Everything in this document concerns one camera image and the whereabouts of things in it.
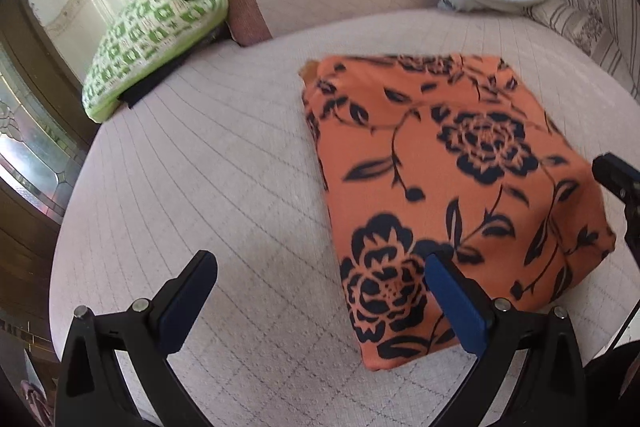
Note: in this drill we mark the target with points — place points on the striped floral cushion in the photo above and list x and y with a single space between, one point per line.
590 12

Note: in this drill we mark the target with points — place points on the dark folded cloth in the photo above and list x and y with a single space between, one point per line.
150 84

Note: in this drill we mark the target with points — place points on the orange floral dress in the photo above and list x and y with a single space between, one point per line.
440 187

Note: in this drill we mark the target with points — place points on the green checkered pillow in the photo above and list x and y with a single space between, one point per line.
150 37

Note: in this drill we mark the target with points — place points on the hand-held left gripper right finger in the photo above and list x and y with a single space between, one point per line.
457 304

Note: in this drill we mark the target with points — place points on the pink quilted bed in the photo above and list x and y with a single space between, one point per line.
210 187

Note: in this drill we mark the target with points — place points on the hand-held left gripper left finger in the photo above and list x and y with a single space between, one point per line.
187 297

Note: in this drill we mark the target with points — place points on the wooden door with stained glass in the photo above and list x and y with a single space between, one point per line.
30 147

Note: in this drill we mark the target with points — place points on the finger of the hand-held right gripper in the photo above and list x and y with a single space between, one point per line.
620 179

